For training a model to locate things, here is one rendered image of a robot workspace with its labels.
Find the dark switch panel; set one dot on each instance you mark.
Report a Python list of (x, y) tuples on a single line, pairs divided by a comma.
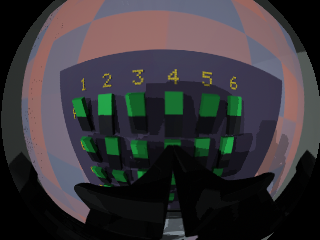
[(122, 110)]

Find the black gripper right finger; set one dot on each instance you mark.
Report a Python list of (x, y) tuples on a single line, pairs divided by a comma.
[(202, 194)]

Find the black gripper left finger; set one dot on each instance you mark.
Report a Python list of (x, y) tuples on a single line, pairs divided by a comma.
[(146, 199)]

